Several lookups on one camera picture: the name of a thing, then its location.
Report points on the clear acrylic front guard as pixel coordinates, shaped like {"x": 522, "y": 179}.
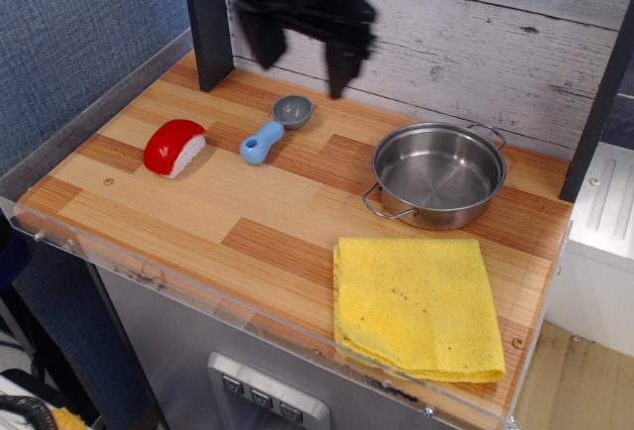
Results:
{"x": 455, "y": 412}

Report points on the stainless steel pot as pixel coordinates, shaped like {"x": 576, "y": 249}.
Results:
{"x": 436, "y": 176}

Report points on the dark right vertical post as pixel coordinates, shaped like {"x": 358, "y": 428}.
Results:
{"x": 601, "y": 106}

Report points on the dark vertical post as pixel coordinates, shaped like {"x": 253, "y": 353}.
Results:
{"x": 601, "y": 106}
{"x": 211, "y": 41}

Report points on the dark left vertical post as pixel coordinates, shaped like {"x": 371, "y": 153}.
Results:
{"x": 211, "y": 41}

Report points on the red and white toy sushi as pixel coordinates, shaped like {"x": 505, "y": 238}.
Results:
{"x": 173, "y": 147}

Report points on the silver dispenser button panel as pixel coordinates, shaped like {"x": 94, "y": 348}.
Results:
{"x": 267, "y": 393}

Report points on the yellow folded cloth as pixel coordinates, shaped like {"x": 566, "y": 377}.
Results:
{"x": 422, "y": 307}

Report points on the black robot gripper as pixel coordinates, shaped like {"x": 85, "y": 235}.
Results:
{"x": 343, "y": 25}

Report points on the blue and grey toy scoop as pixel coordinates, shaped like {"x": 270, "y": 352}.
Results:
{"x": 288, "y": 113}

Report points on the yellow and black object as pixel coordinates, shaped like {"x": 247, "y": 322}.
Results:
{"x": 31, "y": 413}

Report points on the stainless steel toy fridge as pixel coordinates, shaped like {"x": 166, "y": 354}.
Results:
{"x": 173, "y": 341}

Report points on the white aluminium frame block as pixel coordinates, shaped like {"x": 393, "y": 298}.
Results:
{"x": 592, "y": 291}

